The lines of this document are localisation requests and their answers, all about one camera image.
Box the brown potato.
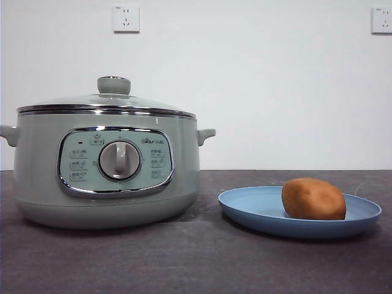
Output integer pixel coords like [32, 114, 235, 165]
[281, 176, 347, 221]

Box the glass lid with green knob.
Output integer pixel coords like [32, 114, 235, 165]
[16, 75, 197, 119]

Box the blue round plate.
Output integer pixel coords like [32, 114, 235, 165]
[217, 185, 383, 239]

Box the pale green electric steamer pot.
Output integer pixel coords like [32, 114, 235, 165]
[0, 109, 216, 230]

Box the white wall socket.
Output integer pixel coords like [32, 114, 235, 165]
[113, 4, 141, 34]
[371, 7, 392, 35]

